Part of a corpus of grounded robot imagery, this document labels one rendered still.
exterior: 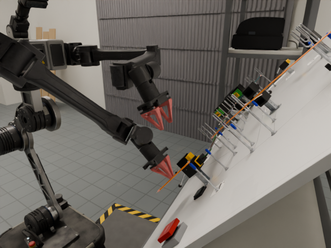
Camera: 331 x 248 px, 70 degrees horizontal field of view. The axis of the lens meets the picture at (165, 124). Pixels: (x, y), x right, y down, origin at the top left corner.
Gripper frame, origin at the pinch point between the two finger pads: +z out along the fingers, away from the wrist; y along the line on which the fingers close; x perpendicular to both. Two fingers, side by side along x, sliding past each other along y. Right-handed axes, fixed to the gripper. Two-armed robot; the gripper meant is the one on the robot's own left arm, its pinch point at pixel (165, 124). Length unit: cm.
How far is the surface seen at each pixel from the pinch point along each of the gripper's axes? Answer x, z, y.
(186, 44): 118, -37, 256
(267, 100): -25.3, 8.9, 21.4
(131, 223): 128, 86, 44
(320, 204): -21, 73, 48
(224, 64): 12, -2, 92
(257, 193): -32.1, 10.5, -24.2
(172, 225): -8.8, 17.7, -24.8
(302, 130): -38.8, 7.3, -10.1
